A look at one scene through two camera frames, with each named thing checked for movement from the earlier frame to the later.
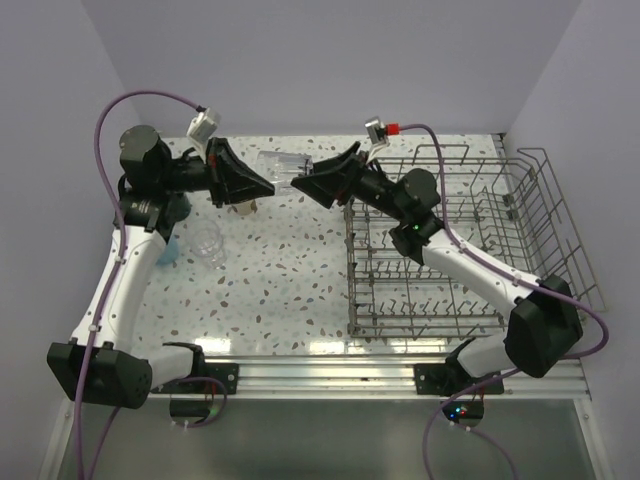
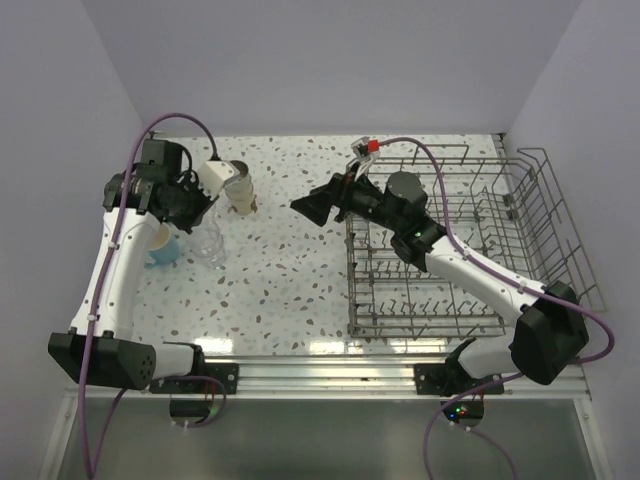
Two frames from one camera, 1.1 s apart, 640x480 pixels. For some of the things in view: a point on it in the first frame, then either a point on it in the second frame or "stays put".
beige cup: (244, 207) stays put
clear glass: (280, 169) -> (210, 236)
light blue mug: (171, 253) stays put
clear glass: (206, 241) stays put
